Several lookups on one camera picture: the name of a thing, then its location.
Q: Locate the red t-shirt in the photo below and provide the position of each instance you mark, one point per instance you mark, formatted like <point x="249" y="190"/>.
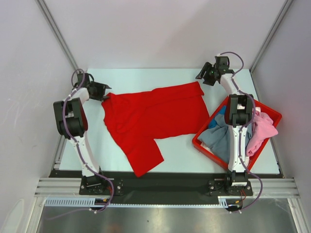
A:
<point x="136" y="120"/>

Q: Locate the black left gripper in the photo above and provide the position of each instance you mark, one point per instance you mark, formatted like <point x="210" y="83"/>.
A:
<point x="101" y="88"/>

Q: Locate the aluminium front rail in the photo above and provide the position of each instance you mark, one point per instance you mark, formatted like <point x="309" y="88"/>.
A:
<point x="272" y="188"/>

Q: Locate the aluminium corner post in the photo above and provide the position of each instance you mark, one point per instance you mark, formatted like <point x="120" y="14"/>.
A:
<point x="47" y="14"/>
<point x="271" y="34"/>

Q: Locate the red plastic bin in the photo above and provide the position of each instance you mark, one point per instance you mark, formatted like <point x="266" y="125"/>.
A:
<point x="262" y="162"/>

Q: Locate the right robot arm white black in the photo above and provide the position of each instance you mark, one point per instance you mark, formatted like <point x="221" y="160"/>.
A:
<point x="239" y="114"/>

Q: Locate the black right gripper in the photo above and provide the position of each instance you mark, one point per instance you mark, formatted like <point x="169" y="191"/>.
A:
<point x="206" y="68"/>

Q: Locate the grey cable duct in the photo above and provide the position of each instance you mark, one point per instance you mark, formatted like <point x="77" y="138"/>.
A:
<point x="231" y="204"/>
<point x="76" y="202"/>

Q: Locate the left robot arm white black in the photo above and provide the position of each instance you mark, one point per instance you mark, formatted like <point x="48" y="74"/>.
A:
<point x="71" y="122"/>

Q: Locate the pink t-shirt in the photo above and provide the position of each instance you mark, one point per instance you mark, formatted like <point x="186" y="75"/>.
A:
<point x="262" y="128"/>

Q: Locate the left grey cable duct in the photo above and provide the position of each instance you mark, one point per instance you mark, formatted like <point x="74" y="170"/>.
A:
<point x="76" y="202"/>

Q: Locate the left aluminium corner post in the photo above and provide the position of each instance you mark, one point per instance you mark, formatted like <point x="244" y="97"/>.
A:
<point x="47" y="14"/>

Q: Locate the right grey cable duct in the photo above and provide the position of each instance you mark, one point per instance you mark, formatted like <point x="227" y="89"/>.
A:
<point x="231" y="204"/>

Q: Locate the blue t-shirt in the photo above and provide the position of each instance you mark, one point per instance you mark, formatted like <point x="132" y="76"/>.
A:
<point x="219" y="119"/>

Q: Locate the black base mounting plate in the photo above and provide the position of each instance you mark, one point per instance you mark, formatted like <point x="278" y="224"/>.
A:
<point x="153" y="188"/>

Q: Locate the grey-blue t-shirt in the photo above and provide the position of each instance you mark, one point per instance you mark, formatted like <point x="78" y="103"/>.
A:
<point x="217" y="140"/>

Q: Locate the right aluminium corner post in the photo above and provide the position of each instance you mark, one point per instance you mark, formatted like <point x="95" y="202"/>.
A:
<point x="271" y="34"/>

